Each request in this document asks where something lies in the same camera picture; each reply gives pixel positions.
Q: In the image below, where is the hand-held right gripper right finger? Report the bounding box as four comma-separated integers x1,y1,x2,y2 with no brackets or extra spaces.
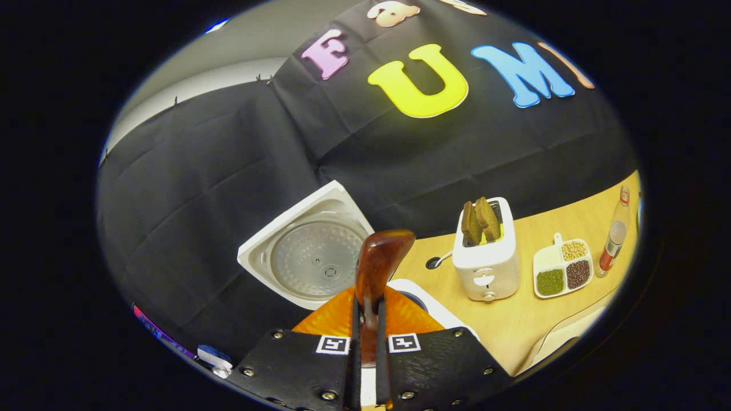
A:
374,284,512,411

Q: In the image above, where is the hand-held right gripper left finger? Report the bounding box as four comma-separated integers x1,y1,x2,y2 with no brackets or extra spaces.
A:
228,285,362,411

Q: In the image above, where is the white rice cooker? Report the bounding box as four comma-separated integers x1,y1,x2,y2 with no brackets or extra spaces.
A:
237,180,480,343

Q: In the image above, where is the brown wooden spoon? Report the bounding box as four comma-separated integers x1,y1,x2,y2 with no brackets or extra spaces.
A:
355,229,416,366

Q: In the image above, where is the blue and white object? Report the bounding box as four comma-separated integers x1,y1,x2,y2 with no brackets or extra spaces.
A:
197,344,234,378

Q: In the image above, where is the white toaster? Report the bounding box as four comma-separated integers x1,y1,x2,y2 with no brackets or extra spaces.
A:
452,197,521,301

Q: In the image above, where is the cream rounded board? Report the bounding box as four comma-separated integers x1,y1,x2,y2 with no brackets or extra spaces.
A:
517,305,609,374

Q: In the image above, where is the green beans pile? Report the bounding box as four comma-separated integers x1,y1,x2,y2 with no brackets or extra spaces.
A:
537,269,565,296

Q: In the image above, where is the brown toast slice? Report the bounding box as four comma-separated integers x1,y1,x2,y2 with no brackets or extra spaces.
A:
475,197,502,241
461,201,484,246

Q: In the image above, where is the white divided dish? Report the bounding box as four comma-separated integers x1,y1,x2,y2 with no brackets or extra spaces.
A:
532,232,595,299

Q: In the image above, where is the dark red beans pile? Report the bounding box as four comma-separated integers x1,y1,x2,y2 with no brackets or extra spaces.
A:
567,260,591,289

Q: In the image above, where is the clear plastic bottle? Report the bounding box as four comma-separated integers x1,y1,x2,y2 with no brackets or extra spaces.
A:
596,186,630,279

